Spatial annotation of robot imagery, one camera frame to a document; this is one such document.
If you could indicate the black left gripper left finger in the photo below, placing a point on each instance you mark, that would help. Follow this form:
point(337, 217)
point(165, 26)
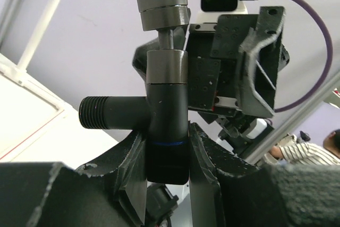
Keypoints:
point(109, 190)

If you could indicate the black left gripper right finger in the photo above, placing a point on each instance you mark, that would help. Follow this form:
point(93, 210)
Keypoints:
point(227, 191)

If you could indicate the black faucet valve handle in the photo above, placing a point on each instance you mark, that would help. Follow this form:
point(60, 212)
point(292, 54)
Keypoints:
point(166, 65)

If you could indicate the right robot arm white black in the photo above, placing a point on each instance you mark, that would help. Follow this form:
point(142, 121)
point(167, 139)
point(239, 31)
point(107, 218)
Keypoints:
point(225, 70)

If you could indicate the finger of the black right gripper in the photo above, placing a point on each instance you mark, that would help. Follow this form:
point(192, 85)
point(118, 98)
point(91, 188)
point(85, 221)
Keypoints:
point(258, 63)

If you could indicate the person in striped shirt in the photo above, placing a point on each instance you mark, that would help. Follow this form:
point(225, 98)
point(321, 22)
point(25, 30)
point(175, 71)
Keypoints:
point(307, 153)

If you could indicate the black L-shaped faucet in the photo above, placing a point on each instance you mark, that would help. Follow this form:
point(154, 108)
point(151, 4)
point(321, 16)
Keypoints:
point(162, 117)

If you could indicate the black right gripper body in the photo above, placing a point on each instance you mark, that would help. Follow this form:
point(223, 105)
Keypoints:
point(198, 93)

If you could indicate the right aluminium frame post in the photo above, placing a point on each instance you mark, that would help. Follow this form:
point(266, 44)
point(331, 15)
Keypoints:
point(294, 120)

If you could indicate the white PVC pipe frame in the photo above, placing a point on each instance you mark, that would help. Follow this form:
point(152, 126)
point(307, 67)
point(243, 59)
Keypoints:
point(28, 108)

